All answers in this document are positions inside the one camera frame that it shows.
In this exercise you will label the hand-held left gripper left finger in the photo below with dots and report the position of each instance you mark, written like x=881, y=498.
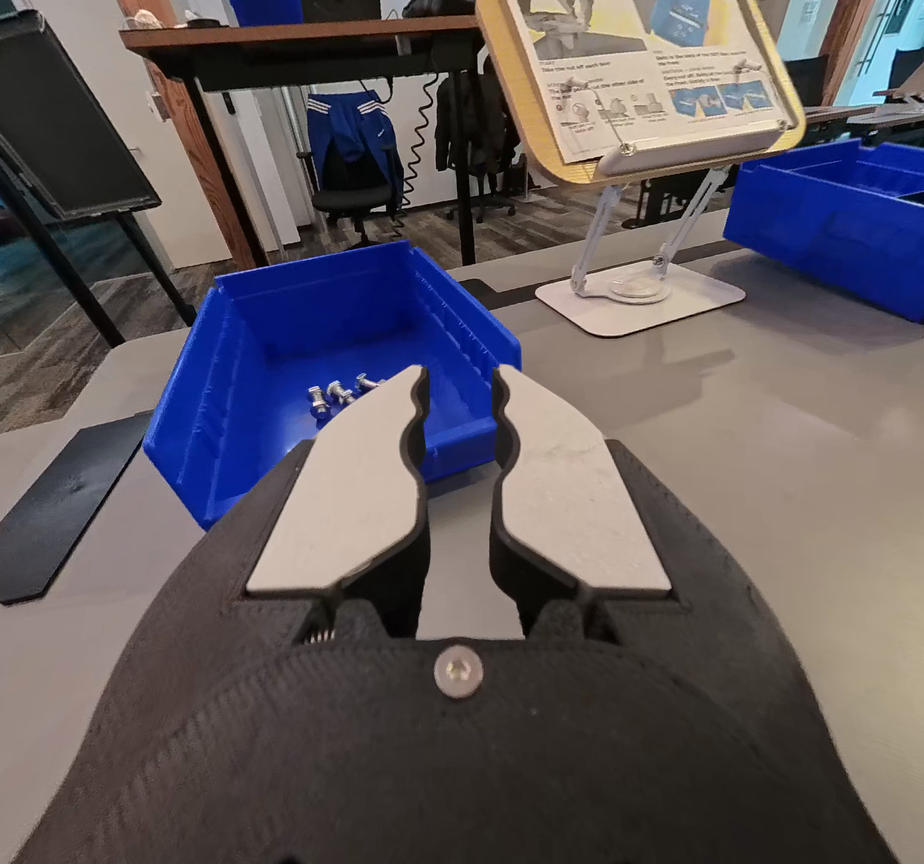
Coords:
x=346, y=510

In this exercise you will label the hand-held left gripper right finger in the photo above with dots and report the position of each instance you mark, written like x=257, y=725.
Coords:
x=577, y=510

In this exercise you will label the long blue plastic bin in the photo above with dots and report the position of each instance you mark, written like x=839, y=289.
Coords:
x=325, y=315
x=816, y=243

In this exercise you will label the grey desk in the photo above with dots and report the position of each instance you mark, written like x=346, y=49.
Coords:
x=722, y=445

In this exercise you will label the clear sign stand white base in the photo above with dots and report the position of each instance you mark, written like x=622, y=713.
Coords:
x=693, y=301

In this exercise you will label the black flat panel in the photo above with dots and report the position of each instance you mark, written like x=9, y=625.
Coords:
x=65, y=503

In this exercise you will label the black office chair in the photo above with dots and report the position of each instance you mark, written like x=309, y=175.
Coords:
x=480, y=200
x=346, y=200

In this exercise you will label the blue striped jacket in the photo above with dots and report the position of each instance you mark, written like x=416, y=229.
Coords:
x=354, y=135

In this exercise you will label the black jacket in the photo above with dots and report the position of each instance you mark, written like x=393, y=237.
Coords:
x=469, y=120

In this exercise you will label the wood-edged office table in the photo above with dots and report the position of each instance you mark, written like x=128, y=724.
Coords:
x=289, y=34

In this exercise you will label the printed instruction sign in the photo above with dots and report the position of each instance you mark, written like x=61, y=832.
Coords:
x=613, y=12

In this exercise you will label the wooden office table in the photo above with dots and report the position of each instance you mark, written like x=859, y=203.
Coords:
x=888, y=117

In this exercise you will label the blue translucent container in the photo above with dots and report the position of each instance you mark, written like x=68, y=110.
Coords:
x=263, y=1

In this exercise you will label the wooden support post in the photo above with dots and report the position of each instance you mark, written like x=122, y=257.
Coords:
x=184, y=120
x=852, y=26

